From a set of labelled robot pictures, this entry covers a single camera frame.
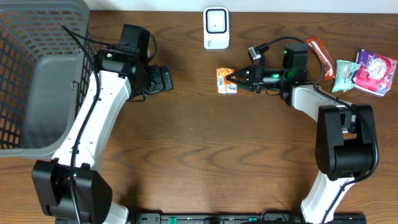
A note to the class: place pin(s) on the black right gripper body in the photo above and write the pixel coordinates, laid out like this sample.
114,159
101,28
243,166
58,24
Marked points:
257,80

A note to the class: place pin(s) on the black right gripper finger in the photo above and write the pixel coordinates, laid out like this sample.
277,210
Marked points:
242,74
241,82

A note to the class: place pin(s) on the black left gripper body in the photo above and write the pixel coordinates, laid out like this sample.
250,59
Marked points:
162,79

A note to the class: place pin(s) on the small orange box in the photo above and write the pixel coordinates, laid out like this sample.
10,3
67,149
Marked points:
224,86

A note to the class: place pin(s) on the orange snack bar wrapper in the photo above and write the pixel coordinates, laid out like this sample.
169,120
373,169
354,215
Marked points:
329,66

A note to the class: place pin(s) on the teal snack wrapper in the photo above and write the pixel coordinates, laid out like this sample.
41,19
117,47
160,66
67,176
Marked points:
344,75

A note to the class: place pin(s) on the purple red tissue pack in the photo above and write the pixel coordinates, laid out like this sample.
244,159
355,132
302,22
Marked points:
375,74

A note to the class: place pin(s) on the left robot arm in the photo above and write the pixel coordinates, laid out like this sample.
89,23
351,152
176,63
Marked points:
70,186

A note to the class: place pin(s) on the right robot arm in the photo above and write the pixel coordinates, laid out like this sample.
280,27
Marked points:
346,149

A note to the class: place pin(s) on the white barcode scanner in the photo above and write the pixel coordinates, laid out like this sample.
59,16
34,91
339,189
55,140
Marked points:
216,28

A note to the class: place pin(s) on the grey plastic mesh basket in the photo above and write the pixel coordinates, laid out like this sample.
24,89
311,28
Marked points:
45,46

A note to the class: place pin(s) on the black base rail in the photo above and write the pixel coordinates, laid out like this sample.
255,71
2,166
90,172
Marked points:
156,218

